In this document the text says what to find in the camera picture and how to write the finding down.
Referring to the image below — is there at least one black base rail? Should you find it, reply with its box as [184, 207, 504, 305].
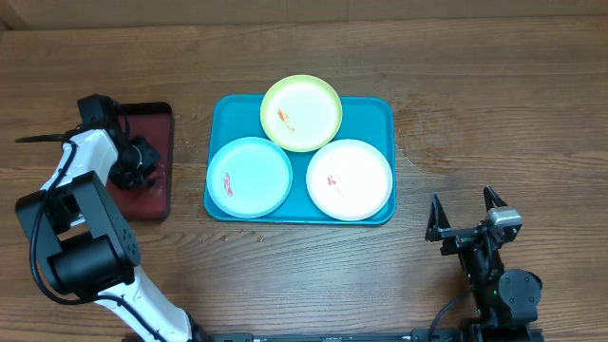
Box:
[188, 329, 545, 342]

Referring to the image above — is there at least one light blue plate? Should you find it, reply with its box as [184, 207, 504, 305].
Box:
[206, 137, 293, 219]

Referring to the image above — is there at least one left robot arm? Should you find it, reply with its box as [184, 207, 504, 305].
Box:
[15, 94, 208, 341]

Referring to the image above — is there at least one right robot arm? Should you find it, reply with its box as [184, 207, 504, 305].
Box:
[422, 186, 543, 341]

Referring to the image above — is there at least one teal plastic tray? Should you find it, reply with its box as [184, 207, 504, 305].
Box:
[208, 93, 395, 225]

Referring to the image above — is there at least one white plate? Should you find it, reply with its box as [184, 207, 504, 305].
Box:
[306, 139, 393, 221]

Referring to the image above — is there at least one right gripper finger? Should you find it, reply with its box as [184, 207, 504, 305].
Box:
[426, 193, 450, 234]
[484, 185, 506, 210]

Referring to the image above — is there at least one green plate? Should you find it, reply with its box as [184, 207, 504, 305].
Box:
[260, 74, 343, 152]

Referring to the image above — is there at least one black red-lined tray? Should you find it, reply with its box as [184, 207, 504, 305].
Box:
[106, 102, 175, 221]

